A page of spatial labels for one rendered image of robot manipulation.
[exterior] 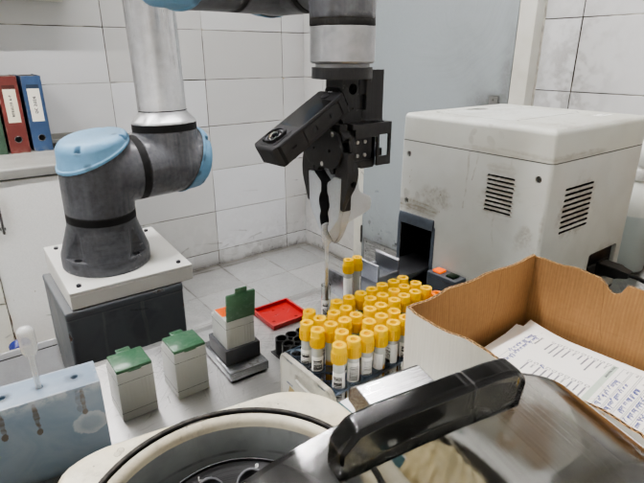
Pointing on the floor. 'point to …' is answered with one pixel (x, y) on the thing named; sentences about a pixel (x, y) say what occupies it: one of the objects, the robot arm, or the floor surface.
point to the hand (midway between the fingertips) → (327, 232)
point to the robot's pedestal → (114, 322)
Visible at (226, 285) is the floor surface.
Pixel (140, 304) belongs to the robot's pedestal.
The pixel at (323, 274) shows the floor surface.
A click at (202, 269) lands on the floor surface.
